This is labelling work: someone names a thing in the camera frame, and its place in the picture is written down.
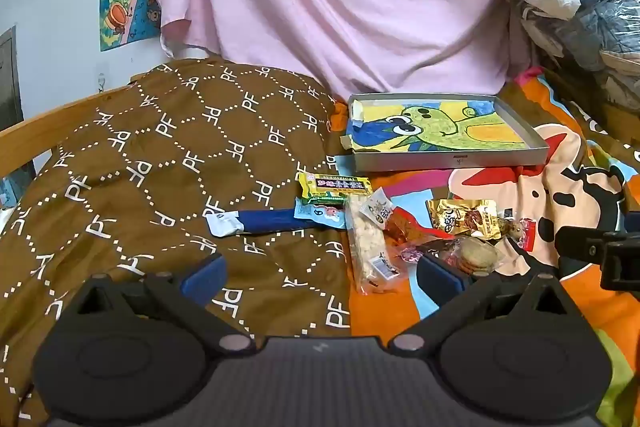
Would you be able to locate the clear rice bar packet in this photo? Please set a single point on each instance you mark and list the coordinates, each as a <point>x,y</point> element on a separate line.
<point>367,247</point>

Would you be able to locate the yellow green snack packet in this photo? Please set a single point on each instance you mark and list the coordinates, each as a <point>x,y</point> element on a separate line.
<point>335,188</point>

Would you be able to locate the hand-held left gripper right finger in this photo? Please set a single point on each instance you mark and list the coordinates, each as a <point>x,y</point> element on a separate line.
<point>439,278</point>

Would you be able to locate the brown patterned quilt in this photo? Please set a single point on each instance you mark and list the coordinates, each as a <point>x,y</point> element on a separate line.
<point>150,157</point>

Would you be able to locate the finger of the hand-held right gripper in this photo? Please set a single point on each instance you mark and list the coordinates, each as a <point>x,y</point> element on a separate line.
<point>580,244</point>

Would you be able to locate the grey cardboard tray with drawing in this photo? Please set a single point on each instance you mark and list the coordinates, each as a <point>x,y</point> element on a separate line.
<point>425,127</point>

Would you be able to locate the colourful cartoon blanket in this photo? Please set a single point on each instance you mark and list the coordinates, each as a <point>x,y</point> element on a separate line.
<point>575,177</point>

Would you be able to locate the plastic-wrapped bedding bundle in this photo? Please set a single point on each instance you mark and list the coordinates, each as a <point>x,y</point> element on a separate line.
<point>565,7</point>

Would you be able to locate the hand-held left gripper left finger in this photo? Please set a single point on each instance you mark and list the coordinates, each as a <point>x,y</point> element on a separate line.
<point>205,276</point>

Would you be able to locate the clear cookie packet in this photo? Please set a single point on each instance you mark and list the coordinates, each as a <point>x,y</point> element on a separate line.
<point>475,253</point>

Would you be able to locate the wooden bed frame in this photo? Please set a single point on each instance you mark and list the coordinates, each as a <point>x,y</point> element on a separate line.
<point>30,127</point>

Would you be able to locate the light blue snack packet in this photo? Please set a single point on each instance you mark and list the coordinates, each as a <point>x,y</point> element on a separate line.
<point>320,213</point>

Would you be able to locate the orange red spicy strip packet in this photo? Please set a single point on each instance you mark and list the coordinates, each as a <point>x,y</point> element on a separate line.
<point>405,224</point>

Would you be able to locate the gold snack packet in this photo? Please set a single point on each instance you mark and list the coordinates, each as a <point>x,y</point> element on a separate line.
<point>455,217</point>

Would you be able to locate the clear packet with red end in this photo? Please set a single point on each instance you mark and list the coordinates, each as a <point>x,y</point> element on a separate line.
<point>522,232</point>

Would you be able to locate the dark blue stick packet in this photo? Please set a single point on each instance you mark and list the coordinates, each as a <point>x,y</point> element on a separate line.
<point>265,221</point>

